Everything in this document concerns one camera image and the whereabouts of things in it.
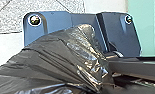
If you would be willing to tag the round base indicator light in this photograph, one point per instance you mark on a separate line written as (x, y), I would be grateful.
(128, 19)
(34, 20)

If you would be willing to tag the grey trash bag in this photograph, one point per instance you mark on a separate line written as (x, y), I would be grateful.
(53, 63)

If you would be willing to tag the green glass door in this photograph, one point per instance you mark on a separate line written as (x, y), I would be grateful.
(146, 26)

